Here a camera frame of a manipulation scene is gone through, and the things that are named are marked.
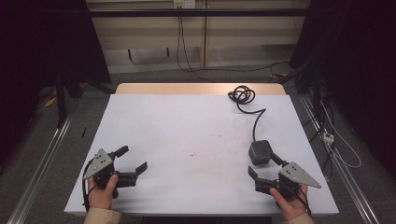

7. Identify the black hanging wall cable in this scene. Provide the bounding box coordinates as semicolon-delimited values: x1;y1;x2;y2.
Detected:
176;15;217;84

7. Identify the aluminium floor rail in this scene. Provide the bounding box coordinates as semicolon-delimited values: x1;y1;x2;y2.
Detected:
6;113;77;224
298;92;381;224

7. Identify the person's left hand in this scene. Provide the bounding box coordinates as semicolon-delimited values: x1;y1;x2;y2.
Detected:
87;174;120;211

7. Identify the wooden table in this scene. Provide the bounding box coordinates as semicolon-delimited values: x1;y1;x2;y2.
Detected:
115;82;287;96

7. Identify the left hand-held gripper black cable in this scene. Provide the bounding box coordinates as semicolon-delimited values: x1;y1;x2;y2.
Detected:
80;158;96;213

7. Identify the right hand-held gripper black cable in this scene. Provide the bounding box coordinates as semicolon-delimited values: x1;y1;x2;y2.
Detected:
296;186;313;217

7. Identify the white table mat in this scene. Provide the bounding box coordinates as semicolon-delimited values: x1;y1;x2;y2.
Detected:
64;93;340;217

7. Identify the black floor cable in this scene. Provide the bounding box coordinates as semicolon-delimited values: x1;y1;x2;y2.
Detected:
186;61;291;78

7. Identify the white power strip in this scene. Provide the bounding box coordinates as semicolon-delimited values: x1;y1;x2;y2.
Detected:
322;131;336;146

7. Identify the white wall socket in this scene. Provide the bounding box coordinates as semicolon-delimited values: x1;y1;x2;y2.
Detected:
173;0;197;9

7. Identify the black power adapter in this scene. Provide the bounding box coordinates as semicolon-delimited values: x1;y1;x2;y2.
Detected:
247;139;274;166

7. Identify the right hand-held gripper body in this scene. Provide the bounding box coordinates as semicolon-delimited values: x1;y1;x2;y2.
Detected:
255;161;322;202

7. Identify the black horizontal metal bar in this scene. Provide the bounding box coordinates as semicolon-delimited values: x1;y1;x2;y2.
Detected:
88;7;310;19

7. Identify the black metal stand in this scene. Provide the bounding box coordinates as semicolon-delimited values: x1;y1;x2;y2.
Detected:
53;72;69;129

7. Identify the black curtain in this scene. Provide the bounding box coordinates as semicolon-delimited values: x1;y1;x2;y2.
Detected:
289;0;396;178
0;0;112;169

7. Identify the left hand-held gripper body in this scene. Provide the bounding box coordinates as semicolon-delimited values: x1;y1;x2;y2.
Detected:
83;148;138;200

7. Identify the white floor cable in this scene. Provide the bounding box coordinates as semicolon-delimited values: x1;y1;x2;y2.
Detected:
319;99;362;170

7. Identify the person's right hand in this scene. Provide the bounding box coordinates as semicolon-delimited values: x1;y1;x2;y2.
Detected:
269;184;309;222

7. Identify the black coiled adapter cable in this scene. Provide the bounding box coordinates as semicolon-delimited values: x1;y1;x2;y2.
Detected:
227;85;267;143

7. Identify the yellow floor object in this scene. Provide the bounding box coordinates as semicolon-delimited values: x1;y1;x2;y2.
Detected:
44;95;59;108

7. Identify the hand-held gripper black cable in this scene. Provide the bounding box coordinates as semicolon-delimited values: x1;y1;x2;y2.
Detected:
80;158;96;213
296;186;313;217

